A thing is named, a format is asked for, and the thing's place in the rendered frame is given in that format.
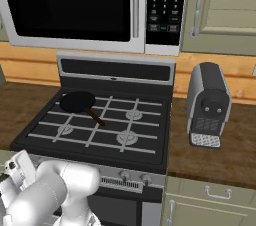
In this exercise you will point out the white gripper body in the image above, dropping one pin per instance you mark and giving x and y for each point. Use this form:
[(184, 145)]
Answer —
[(6, 192)]

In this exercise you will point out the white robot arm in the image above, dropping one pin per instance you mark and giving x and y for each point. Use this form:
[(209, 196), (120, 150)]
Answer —
[(60, 186)]

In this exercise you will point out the silver stove knob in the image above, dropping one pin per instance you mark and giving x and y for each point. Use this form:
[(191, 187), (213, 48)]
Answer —
[(124, 174), (145, 179)]

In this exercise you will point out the black and silver stove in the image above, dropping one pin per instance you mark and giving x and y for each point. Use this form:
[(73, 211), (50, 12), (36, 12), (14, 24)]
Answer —
[(110, 120)]

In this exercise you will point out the black oven door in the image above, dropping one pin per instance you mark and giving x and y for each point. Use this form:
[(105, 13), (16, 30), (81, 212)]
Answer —
[(116, 208)]

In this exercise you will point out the pale green drawer front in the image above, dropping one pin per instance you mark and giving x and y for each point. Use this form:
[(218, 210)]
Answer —
[(186, 188)]

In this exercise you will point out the black microwave door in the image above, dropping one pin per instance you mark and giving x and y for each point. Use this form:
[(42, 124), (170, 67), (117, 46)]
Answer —
[(70, 3)]

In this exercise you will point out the pale green base cupboard door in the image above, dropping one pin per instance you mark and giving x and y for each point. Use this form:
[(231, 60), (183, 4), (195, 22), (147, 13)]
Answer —
[(206, 213)]

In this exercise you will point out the silver and black microwave oven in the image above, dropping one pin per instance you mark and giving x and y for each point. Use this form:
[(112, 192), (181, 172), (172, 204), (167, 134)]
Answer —
[(100, 6)]

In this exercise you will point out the grey and black coffee machine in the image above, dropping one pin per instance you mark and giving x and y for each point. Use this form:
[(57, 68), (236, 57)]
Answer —
[(209, 103)]

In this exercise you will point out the pale green wall cupboard door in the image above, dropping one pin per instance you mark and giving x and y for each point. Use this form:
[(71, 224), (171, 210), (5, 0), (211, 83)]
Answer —
[(230, 10)]

